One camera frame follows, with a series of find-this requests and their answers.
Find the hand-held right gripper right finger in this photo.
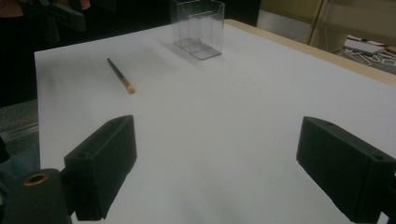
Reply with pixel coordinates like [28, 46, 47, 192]
[295, 116, 396, 224]

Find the light wooden shelf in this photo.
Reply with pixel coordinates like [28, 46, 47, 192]
[260, 0, 396, 54]

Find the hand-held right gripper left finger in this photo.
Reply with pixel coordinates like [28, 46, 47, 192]
[64, 114, 138, 222]

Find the metal floor rail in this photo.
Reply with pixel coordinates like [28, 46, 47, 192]
[0, 121, 40, 143]

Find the clear acrylic organizer box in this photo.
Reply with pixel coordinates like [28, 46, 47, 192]
[169, 0, 226, 61]

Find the blue cloth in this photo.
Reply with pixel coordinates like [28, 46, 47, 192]
[0, 150, 41, 188]

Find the white paper sheet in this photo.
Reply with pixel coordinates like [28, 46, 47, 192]
[34, 22, 396, 224]

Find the black handled brush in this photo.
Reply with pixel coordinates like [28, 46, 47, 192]
[106, 57, 137, 95]

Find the light wooden table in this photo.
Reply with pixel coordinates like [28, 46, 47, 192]
[223, 19, 396, 88]

